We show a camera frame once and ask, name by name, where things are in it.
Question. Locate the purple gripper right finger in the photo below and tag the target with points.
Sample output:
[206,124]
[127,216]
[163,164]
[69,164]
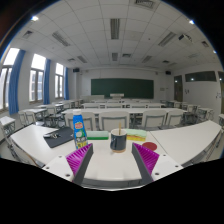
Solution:
[146,160]

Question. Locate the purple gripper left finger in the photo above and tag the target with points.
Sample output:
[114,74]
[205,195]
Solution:
[78,162]

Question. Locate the red round coaster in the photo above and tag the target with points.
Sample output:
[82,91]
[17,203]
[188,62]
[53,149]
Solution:
[150,145]

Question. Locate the blue plastic bottle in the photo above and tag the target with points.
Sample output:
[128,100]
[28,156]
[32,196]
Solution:
[80,135]

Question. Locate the yellow green sponge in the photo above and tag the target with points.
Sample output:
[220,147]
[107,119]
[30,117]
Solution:
[136,134]

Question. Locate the black mat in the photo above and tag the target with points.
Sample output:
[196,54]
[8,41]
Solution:
[66,134]

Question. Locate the dark grey mug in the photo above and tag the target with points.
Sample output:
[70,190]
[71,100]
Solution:
[118,140]

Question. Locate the keys on mat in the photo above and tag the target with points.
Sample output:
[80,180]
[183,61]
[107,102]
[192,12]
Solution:
[53,135]

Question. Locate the white chair right centre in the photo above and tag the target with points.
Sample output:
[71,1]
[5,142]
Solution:
[153,119]

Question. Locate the white chair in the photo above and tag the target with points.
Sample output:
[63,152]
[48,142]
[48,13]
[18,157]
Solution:
[112,120]
[153,119]
[173,119]
[88,118]

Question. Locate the white chair left centre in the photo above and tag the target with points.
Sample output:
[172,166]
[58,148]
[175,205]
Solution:
[88,118]

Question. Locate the wooden stick in mug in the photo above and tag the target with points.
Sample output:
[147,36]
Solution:
[119,128]

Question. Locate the white chair far right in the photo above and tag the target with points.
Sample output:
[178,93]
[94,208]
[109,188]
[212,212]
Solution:
[173,119]

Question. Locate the green chalkboard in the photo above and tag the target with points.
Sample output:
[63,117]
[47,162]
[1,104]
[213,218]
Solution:
[130,88]

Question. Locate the blue curtain far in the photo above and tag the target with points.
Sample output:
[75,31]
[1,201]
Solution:
[66,85]

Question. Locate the blue curtain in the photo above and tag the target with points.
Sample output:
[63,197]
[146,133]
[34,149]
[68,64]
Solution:
[66,85]
[46,79]
[13,84]

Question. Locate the blue curtain left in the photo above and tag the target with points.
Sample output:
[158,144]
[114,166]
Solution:
[13,84]

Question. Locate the blue curtain middle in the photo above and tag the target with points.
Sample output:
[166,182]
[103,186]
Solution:
[46,79]

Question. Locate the ceiling projector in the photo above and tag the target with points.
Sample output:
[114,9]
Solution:
[185,38]

